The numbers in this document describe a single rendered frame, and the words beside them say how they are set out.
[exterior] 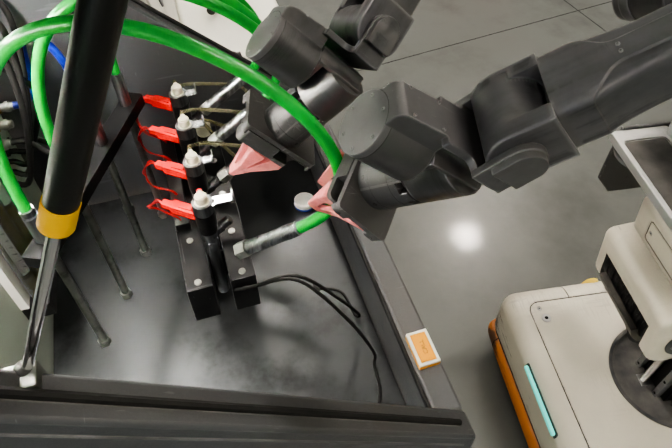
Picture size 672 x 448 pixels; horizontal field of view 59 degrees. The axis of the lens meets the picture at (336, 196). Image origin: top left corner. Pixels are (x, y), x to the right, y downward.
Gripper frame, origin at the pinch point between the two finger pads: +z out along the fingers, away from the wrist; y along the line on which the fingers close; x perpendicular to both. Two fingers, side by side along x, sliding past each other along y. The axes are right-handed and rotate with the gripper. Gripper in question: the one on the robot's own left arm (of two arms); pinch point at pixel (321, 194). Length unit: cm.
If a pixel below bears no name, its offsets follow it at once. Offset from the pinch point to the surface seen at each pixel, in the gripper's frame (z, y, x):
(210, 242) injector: 25.4, 2.9, 1.6
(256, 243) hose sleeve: 9.8, 5.2, 0.4
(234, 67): -7.1, -0.4, -17.4
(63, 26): 0.2, 2.8, -29.6
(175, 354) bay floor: 40.2, 16.4, 11.3
